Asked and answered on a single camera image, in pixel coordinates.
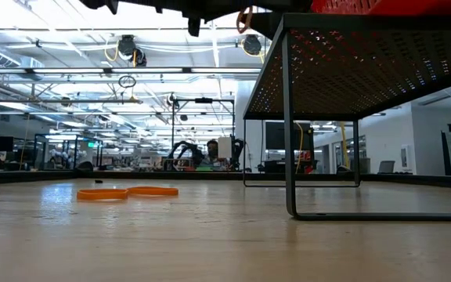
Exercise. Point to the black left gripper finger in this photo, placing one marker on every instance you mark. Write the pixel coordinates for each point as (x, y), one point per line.
(229, 8)

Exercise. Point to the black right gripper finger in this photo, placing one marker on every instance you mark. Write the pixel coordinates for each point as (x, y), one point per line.
(272, 8)

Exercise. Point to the orange rubber band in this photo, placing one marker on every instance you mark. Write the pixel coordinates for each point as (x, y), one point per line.
(102, 196)
(153, 192)
(239, 21)

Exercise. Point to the black background robot arm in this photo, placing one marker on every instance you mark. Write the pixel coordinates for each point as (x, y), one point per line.
(238, 150)
(182, 145)

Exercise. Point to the black ceiling fixture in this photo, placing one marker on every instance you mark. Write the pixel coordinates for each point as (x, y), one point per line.
(140, 58)

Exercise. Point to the black perforated metal shelf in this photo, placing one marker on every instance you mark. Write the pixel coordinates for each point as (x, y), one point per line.
(366, 70)

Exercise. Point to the red plastic mesh basket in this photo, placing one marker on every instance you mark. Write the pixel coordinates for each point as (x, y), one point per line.
(405, 7)

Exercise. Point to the white panel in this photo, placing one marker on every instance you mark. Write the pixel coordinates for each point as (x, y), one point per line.
(224, 147)

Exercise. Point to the person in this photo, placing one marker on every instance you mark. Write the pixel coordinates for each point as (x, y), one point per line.
(212, 150)

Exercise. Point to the black framed workstation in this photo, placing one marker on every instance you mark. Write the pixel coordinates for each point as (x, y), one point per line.
(74, 136)

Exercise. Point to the yellow pole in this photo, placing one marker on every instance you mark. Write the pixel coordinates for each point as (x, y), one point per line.
(343, 145)

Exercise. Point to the grey chair back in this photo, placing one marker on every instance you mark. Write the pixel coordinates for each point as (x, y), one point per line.
(387, 167)

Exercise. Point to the black background station frame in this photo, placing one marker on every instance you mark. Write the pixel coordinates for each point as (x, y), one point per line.
(204, 100)

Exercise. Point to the black aluminium table frame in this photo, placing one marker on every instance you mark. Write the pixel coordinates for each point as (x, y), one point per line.
(33, 177)

